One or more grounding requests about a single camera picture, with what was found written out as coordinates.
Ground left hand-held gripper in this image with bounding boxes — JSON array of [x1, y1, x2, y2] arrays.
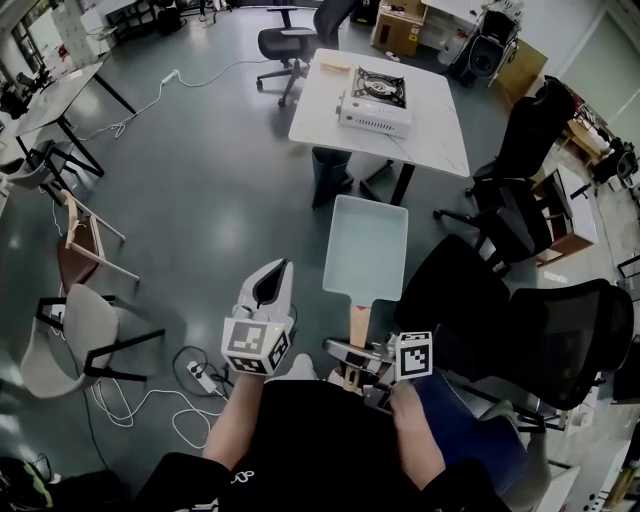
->
[[221, 258, 296, 377]]

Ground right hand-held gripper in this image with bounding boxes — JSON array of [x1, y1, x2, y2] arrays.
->
[[322, 330, 434, 414]]

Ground light blue rectangular pan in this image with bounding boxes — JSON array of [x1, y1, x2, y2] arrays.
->
[[322, 194, 410, 394]]

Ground white portable gas stove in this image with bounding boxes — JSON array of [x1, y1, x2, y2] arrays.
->
[[335, 65, 414, 139]]

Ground person's right forearm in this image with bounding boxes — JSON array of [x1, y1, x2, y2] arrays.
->
[[388, 382, 447, 492]]

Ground person's left forearm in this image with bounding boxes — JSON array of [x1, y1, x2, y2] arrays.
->
[[201, 371, 267, 472]]

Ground person's white shoe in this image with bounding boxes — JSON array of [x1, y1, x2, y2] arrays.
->
[[283, 352, 319, 385]]

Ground person's black shorts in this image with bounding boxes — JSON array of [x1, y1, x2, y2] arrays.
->
[[133, 378, 512, 512]]

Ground dark waste bin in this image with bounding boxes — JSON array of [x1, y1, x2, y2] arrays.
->
[[311, 146, 355, 202]]

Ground blue padded chair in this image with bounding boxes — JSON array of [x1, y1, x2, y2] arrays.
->
[[413, 368, 532, 502]]

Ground wooden chair with brown seat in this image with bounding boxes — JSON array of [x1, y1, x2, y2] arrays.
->
[[55, 188, 142, 297]]

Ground black mesh office chair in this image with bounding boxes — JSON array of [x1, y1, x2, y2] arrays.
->
[[393, 233, 636, 434]]

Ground grey shell chair black legs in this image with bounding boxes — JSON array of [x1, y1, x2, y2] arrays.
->
[[0, 138, 77, 197], [19, 283, 167, 400]]

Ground white marble table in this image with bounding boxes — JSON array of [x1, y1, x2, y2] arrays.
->
[[287, 47, 473, 210]]

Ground wooden cabinet with white top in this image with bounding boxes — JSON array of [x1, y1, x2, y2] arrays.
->
[[533, 163, 601, 268]]

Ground grey table with black legs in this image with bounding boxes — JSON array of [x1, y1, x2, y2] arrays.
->
[[13, 61, 138, 180]]

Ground cardboard box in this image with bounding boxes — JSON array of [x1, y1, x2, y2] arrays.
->
[[370, 0, 429, 58]]

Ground black and green backpack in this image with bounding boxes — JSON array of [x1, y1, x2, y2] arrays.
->
[[0, 453, 57, 512]]

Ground flat cardboard sheet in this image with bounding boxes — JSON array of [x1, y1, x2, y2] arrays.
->
[[491, 38, 550, 107]]

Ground white cable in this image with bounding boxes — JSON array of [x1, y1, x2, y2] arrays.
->
[[74, 58, 312, 141], [91, 372, 229, 450]]

